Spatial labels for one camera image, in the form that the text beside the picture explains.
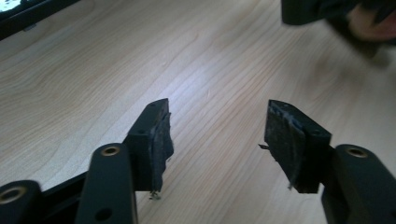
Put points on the red and black shoe rack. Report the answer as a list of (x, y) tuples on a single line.
[(18, 21)]

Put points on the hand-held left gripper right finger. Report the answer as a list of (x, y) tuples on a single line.
[(295, 146)]

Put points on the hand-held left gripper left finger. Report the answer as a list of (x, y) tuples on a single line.
[(146, 146)]

